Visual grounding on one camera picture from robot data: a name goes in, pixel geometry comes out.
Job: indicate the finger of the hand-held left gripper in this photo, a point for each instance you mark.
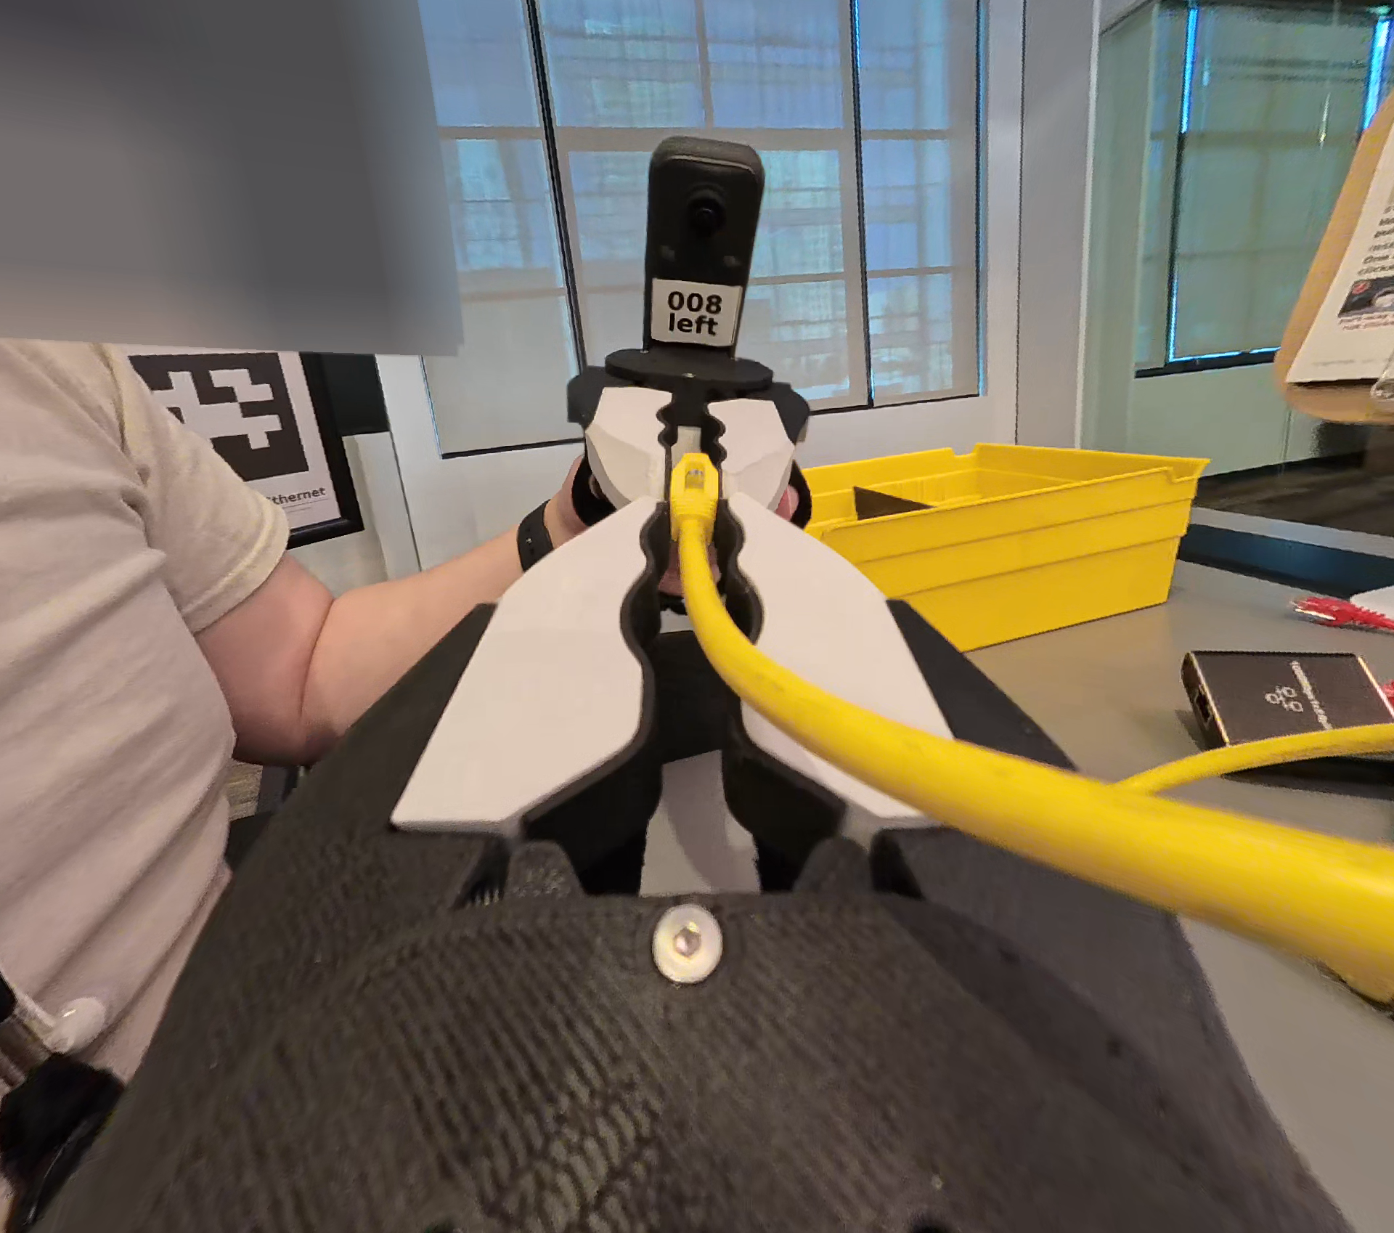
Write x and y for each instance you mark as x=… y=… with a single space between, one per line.
x=627 y=444
x=757 y=449

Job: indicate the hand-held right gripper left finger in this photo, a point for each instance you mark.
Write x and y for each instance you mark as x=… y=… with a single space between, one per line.
x=545 y=689

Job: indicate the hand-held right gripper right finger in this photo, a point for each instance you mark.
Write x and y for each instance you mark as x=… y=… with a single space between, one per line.
x=813 y=602

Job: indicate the yellow plastic bin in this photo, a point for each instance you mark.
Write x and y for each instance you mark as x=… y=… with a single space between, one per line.
x=1035 y=568

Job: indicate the black network switch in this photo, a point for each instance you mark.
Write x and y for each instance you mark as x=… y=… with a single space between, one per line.
x=1286 y=699

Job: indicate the black wristband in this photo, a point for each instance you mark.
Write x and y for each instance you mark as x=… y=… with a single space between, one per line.
x=537 y=537

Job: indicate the large window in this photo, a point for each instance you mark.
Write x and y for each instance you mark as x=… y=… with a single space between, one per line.
x=611 y=57

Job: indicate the framed black white marker sign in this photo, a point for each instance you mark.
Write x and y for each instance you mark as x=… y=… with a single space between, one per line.
x=235 y=416

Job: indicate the person's beige shirt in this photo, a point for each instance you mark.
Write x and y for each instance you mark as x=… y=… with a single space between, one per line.
x=98 y=656

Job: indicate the instruction sheet on stand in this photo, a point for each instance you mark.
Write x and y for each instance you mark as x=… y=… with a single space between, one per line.
x=1340 y=406

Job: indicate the printed instruction sheet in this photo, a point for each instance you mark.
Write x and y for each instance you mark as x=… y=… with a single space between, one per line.
x=1361 y=275

